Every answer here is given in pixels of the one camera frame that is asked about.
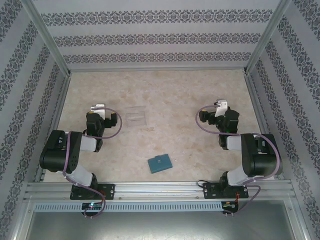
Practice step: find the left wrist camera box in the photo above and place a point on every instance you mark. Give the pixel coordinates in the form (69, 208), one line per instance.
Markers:
(98, 109)

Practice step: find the grey metal sheet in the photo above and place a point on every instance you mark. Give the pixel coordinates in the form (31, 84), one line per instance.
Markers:
(160, 227)

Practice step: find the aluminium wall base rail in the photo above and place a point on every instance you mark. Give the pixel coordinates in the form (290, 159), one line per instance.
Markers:
(157, 69)

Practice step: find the aluminium side rail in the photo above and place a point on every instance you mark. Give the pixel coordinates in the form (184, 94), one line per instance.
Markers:
(259, 112)
(57, 112)

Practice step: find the aluminium frame post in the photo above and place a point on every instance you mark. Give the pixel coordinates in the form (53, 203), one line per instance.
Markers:
(267, 35)
(48, 35)

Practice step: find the teal leather card holder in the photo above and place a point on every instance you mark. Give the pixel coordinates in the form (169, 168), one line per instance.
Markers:
(160, 163)

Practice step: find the clear acrylic card box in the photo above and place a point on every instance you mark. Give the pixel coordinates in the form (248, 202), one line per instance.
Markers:
(135, 117)

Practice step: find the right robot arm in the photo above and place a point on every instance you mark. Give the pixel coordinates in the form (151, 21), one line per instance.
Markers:
(260, 155)

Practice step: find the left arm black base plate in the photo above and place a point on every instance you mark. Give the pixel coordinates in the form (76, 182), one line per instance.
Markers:
(110, 191)

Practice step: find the long aluminium mounting rail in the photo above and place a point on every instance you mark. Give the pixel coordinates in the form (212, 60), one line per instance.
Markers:
(157, 191)

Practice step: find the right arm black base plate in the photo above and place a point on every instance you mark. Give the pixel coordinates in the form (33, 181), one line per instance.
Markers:
(210, 191)

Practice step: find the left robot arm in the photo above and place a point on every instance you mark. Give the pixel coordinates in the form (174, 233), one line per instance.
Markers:
(60, 152)

